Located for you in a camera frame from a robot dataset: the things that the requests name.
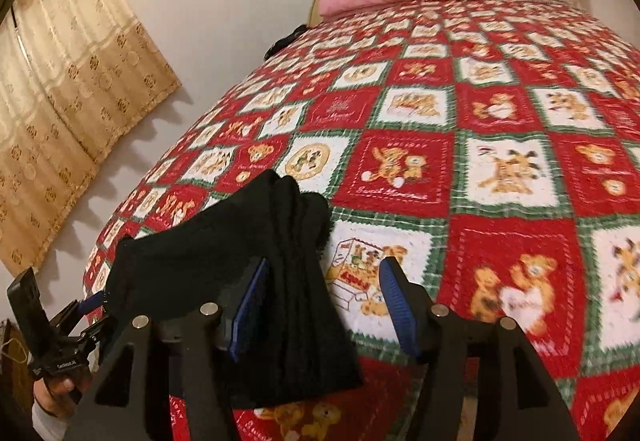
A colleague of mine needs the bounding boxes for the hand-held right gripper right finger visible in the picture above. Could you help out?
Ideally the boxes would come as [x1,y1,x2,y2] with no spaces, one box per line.
[378,257,581,441]

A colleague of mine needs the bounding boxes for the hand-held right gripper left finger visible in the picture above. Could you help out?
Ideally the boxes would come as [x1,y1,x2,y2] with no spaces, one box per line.
[75,257,271,441]

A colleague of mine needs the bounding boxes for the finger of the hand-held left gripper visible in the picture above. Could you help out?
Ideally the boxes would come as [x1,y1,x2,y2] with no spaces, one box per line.
[82,315,115,347]
[75,292,109,316]

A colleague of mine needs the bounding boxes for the black pants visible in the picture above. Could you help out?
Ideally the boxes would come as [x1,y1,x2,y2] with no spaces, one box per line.
[105,170,365,410]

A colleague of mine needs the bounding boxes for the person's left forearm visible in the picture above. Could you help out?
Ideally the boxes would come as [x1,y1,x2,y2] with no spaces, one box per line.
[31,401,69,441]

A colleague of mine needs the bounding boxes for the person's left hand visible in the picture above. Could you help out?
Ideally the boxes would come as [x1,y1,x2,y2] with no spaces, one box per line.
[34,373,89,415]

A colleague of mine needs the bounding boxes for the brown wooden furniture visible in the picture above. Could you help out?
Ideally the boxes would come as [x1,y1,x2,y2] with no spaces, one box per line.
[0,318,36,422]

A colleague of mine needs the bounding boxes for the beige patterned curtain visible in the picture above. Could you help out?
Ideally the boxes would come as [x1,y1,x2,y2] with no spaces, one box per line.
[0,0,182,278]

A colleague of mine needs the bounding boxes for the red teddy bear printed blanket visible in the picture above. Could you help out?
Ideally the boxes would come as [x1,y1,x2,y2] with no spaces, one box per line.
[82,0,640,441]

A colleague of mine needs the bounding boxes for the dark cloth bundle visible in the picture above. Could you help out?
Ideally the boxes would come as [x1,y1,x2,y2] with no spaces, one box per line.
[263,24,306,60]

